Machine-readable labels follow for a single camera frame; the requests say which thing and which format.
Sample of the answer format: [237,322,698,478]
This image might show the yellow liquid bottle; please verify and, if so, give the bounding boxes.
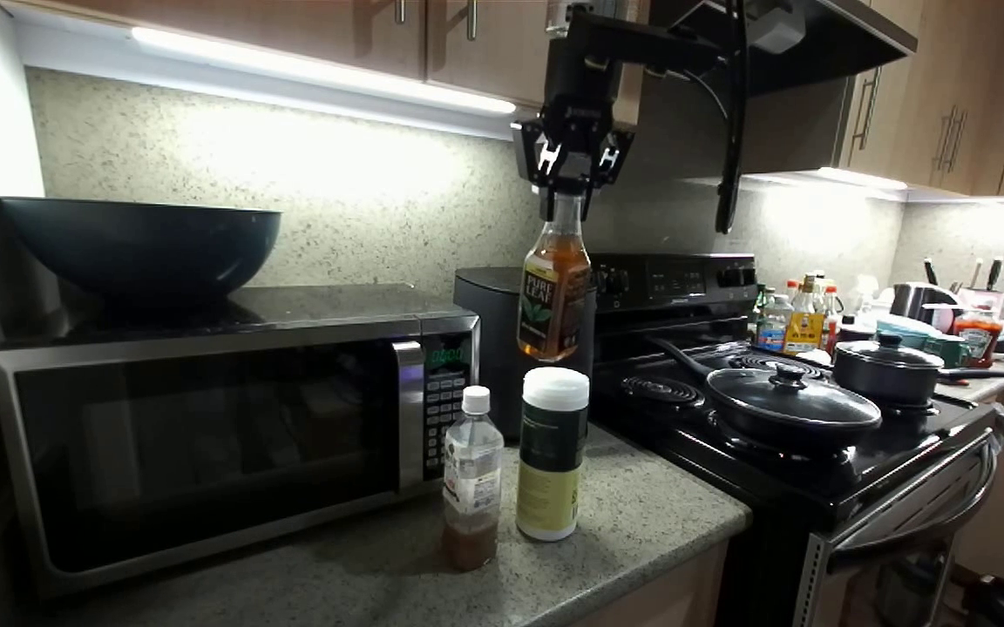
[783,272,831,354]

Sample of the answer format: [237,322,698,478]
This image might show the teal cloth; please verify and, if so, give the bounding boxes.
[869,311,961,364]

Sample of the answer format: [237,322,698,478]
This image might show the steel range hood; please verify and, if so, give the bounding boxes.
[638,0,919,97]

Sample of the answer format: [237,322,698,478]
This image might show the white-lidded green label canister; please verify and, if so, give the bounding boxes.
[516,364,591,548]

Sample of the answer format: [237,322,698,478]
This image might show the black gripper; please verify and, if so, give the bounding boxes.
[516,32,635,224]

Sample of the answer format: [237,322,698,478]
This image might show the black kitchen stove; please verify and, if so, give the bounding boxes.
[585,252,1004,627]

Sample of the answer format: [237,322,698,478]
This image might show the black pot with lid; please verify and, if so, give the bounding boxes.
[831,326,948,409]

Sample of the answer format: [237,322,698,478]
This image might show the wooden corner upper cabinets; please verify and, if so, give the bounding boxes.
[833,0,1004,197]

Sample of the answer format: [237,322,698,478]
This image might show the blue label bottle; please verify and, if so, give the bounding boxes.
[750,283,796,354]

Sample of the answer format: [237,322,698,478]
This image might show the glass pan lid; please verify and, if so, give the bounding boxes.
[704,360,886,437]

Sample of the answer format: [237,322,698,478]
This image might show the under-cabinet light strip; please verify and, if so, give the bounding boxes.
[124,19,523,123]

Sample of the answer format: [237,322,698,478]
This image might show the black air fryer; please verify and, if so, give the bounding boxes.
[448,263,598,445]

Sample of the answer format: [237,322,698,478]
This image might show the wooden upper cabinet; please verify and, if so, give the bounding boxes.
[59,0,647,131]

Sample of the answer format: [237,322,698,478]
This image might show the orange red container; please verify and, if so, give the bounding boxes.
[948,311,1004,368]

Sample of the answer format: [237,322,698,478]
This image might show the dark blue bowl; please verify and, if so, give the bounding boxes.
[0,193,286,311]

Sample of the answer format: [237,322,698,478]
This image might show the brown tea bottle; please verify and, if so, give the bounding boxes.
[516,188,595,364]

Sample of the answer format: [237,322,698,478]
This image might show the black frying pan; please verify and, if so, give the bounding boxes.
[646,331,886,454]

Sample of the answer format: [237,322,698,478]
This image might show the red capped bottle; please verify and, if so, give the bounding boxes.
[818,283,849,351]

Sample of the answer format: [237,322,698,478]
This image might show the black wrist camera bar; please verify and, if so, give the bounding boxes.
[566,4,753,79]

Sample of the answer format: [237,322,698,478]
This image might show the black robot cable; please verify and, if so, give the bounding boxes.
[712,0,753,238]

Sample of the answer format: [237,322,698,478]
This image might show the silver black microwave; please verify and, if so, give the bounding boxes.
[0,283,485,602]

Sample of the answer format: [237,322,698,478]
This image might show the small clear bottle brown liquid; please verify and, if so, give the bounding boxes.
[440,384,510,576]

